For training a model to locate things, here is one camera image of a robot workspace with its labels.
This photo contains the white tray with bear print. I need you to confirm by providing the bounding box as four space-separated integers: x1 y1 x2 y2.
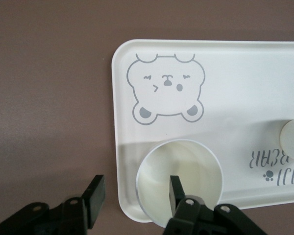
111 39 294 223

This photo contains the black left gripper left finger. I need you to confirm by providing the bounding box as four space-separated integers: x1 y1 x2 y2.
0 174 106 235

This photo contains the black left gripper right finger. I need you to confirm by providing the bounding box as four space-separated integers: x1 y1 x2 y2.
163 175 255 235

